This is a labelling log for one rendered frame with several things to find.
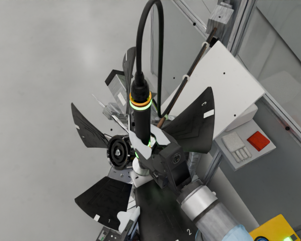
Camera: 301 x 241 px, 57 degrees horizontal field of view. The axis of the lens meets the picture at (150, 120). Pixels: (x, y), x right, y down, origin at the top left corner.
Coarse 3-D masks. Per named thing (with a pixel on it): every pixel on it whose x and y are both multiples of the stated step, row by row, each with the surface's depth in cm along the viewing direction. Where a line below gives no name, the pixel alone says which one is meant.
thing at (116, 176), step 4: (112, 168) 98; (112, 172) 99; (120, 172) 99; (124, 172) 99; (128, 172) 99; (108, 176) 100; (112, 176) 100; (116, 176) 100; (124, 176) 100; (120, 180) 101; (124, 180) 101; (128, 180) 101
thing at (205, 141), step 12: (204, 96) 81; (192, 108) 83; (204, 108) 78; (180, 120) 84; (192, 120) 78; (204, 120) 75; (168, 132) 84; (180, 132) 79; (192, 132) 76; (204, 132) 72; (180, 144) 76; (192, 144) 73; (204, 144) 71
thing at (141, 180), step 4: (132, 172) 93; (132, 176) 92; (136, 176) 92; (140, 176) 92; (144, 176) 92; (148, 176) 92; (156, 176) 92; (132, 180) 92; (136, 180) 91; (140, 180) 91; (144, 180) 91; (148, 180) 91; (136, 184) 91; (140, 184) 91
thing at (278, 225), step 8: (280, 216) 96; (264, 224) 95; (272, 224) 95; (280, 224) 95; (288, 224) 95; (256, 232) 94; (264, 232) 94; (272, 232) 94; (280, 232) 94; (288, 232) 94; (256, 240) 92; (272, 240) 92; (280, 240) 92; (296, 240) 92
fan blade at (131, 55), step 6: (132, 48) 91; (132, 54) 90; (126, 60) 98; (132, 60) 89; (126, 66) 98; (132, 66) 89; (126, 72) 97; (126, 78) 96; (126, 84) 96; (126, 90) 96
